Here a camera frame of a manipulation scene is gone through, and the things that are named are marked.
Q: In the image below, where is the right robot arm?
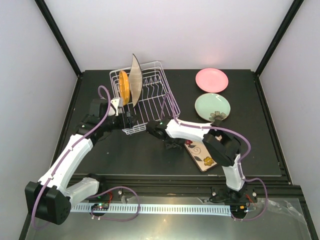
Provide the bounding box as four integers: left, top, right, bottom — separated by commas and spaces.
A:
146, 117, 251, 202

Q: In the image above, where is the green floral plate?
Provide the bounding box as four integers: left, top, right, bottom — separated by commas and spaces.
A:
194, 93, 231, 122

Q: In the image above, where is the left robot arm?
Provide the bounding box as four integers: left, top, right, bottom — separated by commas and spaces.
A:
24, 97, 136, 225

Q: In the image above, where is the white slotted cable duct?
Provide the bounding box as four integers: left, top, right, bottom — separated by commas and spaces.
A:
70, 202, 231, 217

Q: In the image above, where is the left black frame post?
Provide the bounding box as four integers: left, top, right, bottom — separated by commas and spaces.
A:
35, 0, 82, 78

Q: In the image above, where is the orange dotted scalloped plate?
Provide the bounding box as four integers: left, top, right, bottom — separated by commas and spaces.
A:
118, 70, 130, 106

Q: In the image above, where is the white wire dish rack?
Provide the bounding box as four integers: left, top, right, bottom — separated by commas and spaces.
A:
119, 61, 181, 135

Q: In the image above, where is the pink round plate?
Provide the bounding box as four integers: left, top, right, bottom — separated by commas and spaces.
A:
195, 68, 229, 93

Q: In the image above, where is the white square plate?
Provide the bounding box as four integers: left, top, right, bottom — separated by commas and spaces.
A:
128, 54, 143, 107

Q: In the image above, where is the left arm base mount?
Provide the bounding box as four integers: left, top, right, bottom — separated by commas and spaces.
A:
87, 186, 125, 200

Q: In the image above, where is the right black frame post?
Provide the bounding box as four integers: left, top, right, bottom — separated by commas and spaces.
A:
254, 0, 304, 77

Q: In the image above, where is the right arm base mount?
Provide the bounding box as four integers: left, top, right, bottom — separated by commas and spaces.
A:
209, 185, 258, 204

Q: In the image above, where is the black frame post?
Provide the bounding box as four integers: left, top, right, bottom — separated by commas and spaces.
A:
254, 0, 304, 77
35, 0, 82, 78

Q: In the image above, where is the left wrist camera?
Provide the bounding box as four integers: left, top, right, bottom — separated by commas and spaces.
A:
108, 97, 124, 116

